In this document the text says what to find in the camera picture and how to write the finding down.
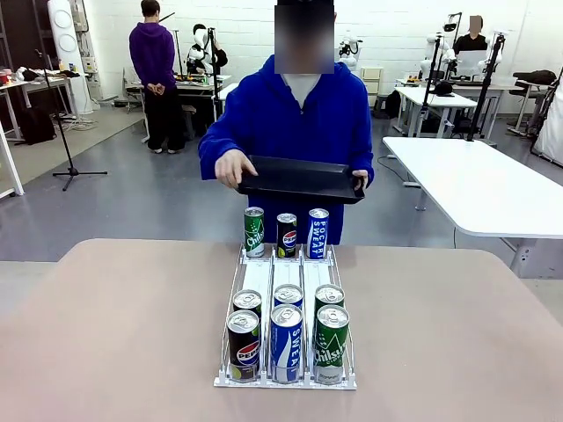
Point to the person's left hand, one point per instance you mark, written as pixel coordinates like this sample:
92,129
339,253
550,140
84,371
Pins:
360,178

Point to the person's right hand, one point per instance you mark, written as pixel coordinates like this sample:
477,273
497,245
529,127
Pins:
231,169

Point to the black rectangular serving tray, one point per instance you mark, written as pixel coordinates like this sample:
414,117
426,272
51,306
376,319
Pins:
303,178

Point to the person's right forearm blue sleeve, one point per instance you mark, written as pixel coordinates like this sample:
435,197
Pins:
213,147

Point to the person's left forearm blue sleeve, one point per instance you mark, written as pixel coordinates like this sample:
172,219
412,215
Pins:
363,149

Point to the person in blue hoodie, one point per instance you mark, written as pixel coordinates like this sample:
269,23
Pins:
286,127

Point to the person in purple hoodie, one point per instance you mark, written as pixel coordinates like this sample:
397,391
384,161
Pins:
154,57

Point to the seated person in black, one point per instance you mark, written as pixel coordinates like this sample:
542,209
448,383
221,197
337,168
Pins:
473,41

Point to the green Chilsung cider can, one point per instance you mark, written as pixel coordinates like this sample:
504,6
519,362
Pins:
329,294
254,233
331,351

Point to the blue Pocari Sweat can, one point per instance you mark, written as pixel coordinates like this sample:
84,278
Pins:
286,347
288,295
318,235

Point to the black Pepsi can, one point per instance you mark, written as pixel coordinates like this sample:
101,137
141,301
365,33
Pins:
287,237
243,347

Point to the white table with tools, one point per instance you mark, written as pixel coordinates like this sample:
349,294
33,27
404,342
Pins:
198,83

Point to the black tripod pole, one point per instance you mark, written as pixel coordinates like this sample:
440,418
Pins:
215,74

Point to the white drawer cabinet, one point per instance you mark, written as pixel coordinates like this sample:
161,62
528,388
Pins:
371,80

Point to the white desk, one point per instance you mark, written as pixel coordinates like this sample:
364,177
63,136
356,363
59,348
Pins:
440,99

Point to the large white table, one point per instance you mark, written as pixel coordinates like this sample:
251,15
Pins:
475,184

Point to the black and white humanoid robot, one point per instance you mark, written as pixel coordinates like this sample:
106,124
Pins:
199,48

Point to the small white humanoid robot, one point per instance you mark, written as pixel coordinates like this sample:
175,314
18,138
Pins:
348,50

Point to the green can middle left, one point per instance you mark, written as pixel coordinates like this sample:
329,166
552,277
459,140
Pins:
247,301

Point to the black microphone tripod stand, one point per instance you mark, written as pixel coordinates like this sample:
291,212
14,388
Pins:
66,145

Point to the black bag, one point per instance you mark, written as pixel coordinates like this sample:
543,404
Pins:
37,126

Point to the white fabric screen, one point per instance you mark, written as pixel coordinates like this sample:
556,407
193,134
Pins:
552,127

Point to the white tower air conditioner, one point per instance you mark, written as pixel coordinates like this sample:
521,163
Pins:
66,39

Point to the cluttered white work table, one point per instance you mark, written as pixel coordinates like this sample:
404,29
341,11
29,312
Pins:
39,81

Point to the black camera stand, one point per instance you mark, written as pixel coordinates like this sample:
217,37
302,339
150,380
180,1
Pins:
429,88
484,88

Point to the white table leg frame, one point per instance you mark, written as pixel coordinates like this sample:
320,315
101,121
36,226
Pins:
11,167

